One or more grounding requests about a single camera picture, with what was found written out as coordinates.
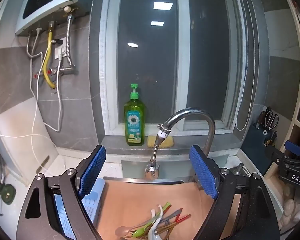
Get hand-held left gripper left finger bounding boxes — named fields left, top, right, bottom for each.
left=16, top=144, right=107, bottom=240

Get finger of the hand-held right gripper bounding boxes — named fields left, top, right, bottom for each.
left=284, top=140, right=300, bottom=157
left=264, top=145, right=292, bottom=167

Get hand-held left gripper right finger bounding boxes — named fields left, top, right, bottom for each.
left=189, top=144, right=281, bottom=240

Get blue plastic basket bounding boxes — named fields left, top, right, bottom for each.
left=54, top=177, right=107, bottom=240

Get pile of colour-tipped chopsticks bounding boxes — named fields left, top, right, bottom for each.
left=121, top=201, right=192, bottom=240

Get person's right hand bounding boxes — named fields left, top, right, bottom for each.
left=277, top=184, right=300, bottom=231

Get wooden shelf unit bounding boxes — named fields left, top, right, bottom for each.
left=262, top=0, right=300, bottom=230

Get dark blue knife block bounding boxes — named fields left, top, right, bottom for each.
left=241, top=123, right=278, bottom=176

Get stainless steel sink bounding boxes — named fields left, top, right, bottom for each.
left=102, top=152, right=250, bottom=184

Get black scissors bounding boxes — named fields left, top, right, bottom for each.
left=263, top=107, right=279, bottom=136

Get yellow sponge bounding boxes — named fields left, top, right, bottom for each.
left=147, top=135, right=175, bottom=149

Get chrome faucet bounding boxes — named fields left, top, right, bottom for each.
left=144, top=107, right=216, bottom=181

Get green dish soap bottle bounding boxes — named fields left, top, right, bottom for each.
left=123, top=83, right=146, bottom=146

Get white cutting board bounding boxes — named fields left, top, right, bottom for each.
left=0, top=97, right=58, bottom=183

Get green lid holder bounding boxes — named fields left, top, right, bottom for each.
left=0, top=183, right=16, bottom=205

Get metal pipe valve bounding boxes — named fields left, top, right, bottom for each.
left=33, top=66, right=74, bottom=77

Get black knife handle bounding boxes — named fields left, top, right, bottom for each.
left=257, top=111, right=266, bottom=129

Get beaded blind cord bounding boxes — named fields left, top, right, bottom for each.
left=236, top=0, right=256, bottom=132

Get white cable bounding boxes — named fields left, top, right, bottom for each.
left=0, top=28, right=63, bottom=174

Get window frame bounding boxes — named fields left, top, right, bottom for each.
left=98, top=0, right=243, bottom=136

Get yellow hose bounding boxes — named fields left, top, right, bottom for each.
left=43, top=21, right=57, bottom=90

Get white wall outlet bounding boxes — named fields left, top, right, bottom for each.
left=54, top=37, right=67, bottom=59

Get flexible metal hose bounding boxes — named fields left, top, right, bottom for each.
left=66, top=15, right=75, bottom=67
left=26, top=29, right=44, bottom=58

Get wall water heater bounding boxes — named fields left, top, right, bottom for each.
left=14, top=0, right=91, bottom=37

